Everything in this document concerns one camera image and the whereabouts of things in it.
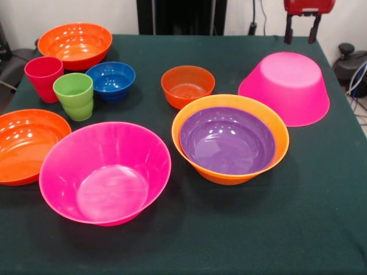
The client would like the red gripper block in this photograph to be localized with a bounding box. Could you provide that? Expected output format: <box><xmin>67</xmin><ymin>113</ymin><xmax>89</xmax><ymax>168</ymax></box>
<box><xmin>283</xmin><ymin>0</ymin><xmax>336</xmax><ymax>45</ymax></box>

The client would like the pink bowl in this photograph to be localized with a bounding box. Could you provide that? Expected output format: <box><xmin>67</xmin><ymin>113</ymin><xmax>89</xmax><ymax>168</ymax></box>
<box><xmin>238</xmin><ymin>52</ymin><xmax>330</xmax><ymax>128</ymax></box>
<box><xmin>38</xmin><ymin>121</ymin><xmax>172</xmax><ymax>227</ymax></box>

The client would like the orange bowl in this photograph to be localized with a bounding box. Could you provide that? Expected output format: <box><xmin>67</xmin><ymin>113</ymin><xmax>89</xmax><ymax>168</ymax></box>
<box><xmin>171</xmin><ymin>94</ymin><xmax>290</xmax><ymax>186</ymax></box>

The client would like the purple bowl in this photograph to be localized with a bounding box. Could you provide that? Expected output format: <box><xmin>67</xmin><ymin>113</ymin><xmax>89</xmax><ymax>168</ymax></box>
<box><xmin>179</xmin><ymin>107</ymin><xmax>276</xmax><ymax>176</ymax></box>

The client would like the small red bowl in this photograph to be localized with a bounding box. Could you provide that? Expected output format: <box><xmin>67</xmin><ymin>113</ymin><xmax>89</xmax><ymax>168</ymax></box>
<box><xmin>161</xmin><ymin>65</ymin><xmax>216</xmax><ymax>110</ymax></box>

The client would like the blue bowl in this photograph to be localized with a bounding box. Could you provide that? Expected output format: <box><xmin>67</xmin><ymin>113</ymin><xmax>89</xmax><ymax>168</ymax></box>
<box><xmin>85</xmin><ymin>61</ymin><xmax>136</xmax><ymax>104</ymax></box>

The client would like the dark green tablecloth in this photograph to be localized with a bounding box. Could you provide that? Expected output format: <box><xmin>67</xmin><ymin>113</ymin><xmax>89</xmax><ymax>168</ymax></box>
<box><xmin>0</xmin><ymin>34</ymin><xmax>367</xmax><ymax>275</ymax></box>

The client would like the deep red-orange bowl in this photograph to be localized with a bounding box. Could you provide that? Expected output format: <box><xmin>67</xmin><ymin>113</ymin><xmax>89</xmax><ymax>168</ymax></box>
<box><xmin>37</xmin><ymin>22</ymin><xmax>113</xmax><ymax>71</ymax></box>

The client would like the green cup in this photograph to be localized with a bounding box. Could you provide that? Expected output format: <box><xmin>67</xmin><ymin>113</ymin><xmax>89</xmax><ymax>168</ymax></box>
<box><xmin>53</xmin><ymin>72</ymin><xmax>95</xmax><ymax>122</ymax></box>

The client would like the red cup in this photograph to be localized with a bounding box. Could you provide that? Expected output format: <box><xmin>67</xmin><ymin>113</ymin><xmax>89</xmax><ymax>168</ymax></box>
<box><xmin>24</xmin><ymin>56</ymin><xmax>64</xmax><ymax>104</ymax></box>

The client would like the shallow red-orange bowl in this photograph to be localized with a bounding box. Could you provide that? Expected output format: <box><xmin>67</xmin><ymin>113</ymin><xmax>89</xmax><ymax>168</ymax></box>
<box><xmin>0</xmin><ymin>108</ymin><xmax>72</xmax><ymax>186</ymax></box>

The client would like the black cable with plug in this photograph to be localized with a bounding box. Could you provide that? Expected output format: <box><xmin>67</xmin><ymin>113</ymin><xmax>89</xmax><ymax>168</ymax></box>
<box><xmin>248</xmin><ymin>0</ymin><xmax>258</xmax><ymax>36</ymax></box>

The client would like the white cable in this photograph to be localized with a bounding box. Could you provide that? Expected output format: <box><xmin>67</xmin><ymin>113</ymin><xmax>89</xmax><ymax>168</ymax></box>
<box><xmin>346</xmin><ymin>62</ymin><xmax>367</xmax><ymax>115</ymax></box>

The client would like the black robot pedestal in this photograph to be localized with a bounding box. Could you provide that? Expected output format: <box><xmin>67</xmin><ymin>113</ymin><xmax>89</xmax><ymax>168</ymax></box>
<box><xmin>136</xmin><ymin>0</ymin><xmax>227</xmax><ymax>36</ymax></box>

